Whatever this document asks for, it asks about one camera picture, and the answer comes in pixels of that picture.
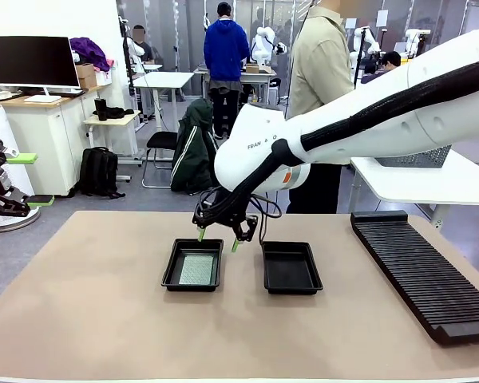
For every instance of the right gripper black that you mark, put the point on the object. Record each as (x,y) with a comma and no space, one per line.
(223,211)

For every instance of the green perforated circuit board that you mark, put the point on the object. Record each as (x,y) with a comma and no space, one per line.
(197,270)

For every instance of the black plastic ESD tray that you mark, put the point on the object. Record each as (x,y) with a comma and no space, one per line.
(191,288)
(289,271)

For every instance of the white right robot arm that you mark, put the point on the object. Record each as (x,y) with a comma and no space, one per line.
(259,131)

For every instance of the other rig white robot arm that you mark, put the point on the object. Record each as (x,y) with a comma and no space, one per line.
(412,38)
(261,44)
(370,40)

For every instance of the white cabinet with wood top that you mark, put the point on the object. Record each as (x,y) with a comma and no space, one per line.
(44,135)

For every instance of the black backpack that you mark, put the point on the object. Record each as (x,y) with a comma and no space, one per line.
(97,171)

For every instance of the white keyboard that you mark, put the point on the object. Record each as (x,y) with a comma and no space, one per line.
(42,98)

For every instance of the dark green striped jacket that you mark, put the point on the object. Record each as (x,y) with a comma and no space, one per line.
(193,151)

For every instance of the black tumbler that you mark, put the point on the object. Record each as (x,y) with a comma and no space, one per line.
(100,109)

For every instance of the small wood topped side table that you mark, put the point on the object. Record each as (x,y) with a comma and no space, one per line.
(112,119)

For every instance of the black cloth item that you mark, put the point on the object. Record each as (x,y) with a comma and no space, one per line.
(115,113)

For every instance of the small cardboard box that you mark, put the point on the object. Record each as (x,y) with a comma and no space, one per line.
(85,77)

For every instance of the black monitor with white stand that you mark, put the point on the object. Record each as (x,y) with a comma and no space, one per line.
(32,60)

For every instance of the purple jacket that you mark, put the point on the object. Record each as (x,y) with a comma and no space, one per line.
(88,52)

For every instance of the white workbench desk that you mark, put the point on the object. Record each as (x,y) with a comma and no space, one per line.
(263,76)

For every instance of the white standing desk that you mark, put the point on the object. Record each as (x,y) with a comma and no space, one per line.
(163,78)

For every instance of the person in black top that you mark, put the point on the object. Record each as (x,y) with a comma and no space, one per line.
(143,50)

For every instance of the person in beige shirt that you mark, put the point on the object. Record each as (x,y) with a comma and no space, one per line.
(319,80)

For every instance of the man in blue hoodie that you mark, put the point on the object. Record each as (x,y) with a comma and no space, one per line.
(225,48)

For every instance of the black slotted board rack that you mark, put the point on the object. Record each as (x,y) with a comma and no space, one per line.
(423,275)

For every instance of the grey mesh basket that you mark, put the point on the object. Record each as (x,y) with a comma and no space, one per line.
(415,159)

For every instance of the black tripod stand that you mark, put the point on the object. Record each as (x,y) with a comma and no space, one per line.
(358,64)

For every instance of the person in navy sweater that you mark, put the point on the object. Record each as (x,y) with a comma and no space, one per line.
(391,60)

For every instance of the white paper sign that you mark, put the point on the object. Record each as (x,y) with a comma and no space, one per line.
(382,18)

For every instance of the black metal frame chair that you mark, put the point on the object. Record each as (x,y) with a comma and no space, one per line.
(161,139)

